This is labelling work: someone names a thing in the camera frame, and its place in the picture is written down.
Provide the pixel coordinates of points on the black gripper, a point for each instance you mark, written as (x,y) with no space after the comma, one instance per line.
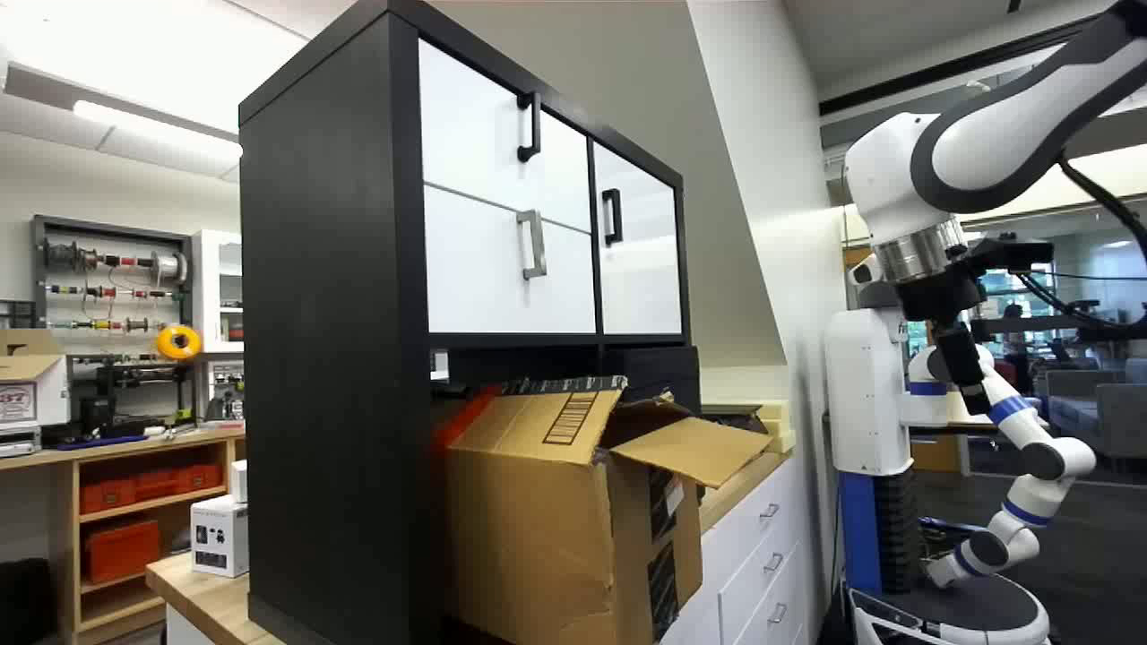
(944,304)

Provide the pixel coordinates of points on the brown cardboard box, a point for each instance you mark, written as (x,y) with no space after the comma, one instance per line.
(540,523)

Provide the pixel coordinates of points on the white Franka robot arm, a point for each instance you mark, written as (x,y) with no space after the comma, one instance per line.
(1017,121)

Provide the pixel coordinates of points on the black flat item in box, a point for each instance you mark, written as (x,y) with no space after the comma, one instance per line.
(559,383)

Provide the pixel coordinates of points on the white framed box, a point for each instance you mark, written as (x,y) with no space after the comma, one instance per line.
(222,392)

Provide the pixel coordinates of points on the white and blue mobile robot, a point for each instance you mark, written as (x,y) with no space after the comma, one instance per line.
(866,396)

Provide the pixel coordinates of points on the white counter drawer unit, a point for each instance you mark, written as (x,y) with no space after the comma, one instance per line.
(753,559)

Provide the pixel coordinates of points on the white cabinet door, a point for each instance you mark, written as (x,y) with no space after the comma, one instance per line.
(646,272)

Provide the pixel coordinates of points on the small white label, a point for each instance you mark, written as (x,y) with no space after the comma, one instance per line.
(439,367)

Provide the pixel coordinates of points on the black shelf cabinet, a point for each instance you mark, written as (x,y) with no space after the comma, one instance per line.
(325,358)

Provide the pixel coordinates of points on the white printed carton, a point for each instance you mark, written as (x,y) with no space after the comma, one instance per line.
(218,533)

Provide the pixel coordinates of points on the small orange storage bin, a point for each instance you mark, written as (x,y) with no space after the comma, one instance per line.
(202,478)
(108,497)
(155,485)

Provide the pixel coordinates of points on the yellow filament spool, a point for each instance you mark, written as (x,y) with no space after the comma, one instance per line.
(164,344)

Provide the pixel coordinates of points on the wooden workbench with shelves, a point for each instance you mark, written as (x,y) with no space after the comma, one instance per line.
(121,449)

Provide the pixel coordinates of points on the large orange storage bin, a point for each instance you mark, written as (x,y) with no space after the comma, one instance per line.
(124,549)

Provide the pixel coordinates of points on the grey pegboard tool rack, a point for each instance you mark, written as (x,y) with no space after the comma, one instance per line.
(114,239)

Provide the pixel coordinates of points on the black 3D printer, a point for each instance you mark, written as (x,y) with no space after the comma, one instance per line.
(94,407)

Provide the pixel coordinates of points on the white desktop machine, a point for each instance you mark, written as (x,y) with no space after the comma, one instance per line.
(36,413)

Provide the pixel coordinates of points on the small open cardboard carton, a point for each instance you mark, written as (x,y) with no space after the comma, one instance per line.
(23,355)

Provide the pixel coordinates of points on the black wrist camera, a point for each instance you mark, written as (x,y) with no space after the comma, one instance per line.
(1007,253)

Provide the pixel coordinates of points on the white wall cabinet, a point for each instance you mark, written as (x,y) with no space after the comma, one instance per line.
(208,289)

